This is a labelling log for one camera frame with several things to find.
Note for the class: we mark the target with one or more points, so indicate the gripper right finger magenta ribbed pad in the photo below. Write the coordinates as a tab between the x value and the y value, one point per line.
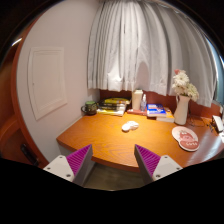
152	166

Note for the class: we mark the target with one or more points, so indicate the white ceramic vase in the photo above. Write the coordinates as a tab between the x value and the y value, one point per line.
180	115

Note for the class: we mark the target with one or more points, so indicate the wooden door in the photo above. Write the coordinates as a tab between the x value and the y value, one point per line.
16	142

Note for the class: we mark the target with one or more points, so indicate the white computer mouse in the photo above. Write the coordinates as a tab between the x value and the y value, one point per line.
130	125

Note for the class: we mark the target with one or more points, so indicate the clear spray bottle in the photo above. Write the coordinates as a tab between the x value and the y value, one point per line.
143	103

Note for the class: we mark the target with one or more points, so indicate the white and pink flowers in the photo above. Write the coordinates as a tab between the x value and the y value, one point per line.
183	87

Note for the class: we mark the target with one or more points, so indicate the white wall access panel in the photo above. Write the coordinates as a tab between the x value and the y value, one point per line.
46	83

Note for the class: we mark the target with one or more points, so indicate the white cylindrical container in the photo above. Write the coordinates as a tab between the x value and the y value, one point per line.
136	99

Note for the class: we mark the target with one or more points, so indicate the white pleated curtain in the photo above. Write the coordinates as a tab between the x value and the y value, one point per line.
137	44

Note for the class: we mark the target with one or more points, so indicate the white device with cable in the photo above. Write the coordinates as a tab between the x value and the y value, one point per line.
216	120

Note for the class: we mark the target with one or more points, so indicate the blue book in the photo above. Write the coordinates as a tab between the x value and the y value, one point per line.
155	110

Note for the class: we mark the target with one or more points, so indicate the white and red mouse pad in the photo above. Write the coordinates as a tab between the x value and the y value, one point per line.
186	138

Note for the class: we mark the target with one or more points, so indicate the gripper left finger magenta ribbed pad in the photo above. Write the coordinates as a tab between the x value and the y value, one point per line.
72	167

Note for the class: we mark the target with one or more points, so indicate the dark green mug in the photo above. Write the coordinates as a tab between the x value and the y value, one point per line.
90	108

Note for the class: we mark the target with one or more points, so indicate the stack of dark books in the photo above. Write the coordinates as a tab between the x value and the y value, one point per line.
113	106

